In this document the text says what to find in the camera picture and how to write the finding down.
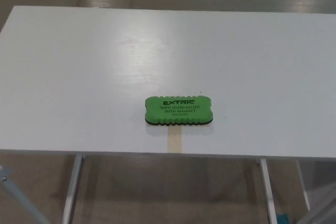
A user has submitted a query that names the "green whiteboard eraser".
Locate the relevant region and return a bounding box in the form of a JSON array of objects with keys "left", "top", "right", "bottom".
[{"left": 144, "top": 94, "right": 210, "bottom": 127}]

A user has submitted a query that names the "white metal table leg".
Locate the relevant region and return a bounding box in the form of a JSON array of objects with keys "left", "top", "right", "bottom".
[
  {"left": 61, "top": 154, "right": 86, "bottom": 224},
  {"left": 295, "top": 159, "right": 312, "bottom": 212},
  {"left": 259, "top": 157, "right": 279, "bottom": 224}
]

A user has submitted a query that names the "blue-grey metal bracket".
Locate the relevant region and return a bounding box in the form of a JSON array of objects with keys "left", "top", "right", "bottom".
[{"left": 0, "top": 165, "right": 51, "bottom": 224}]

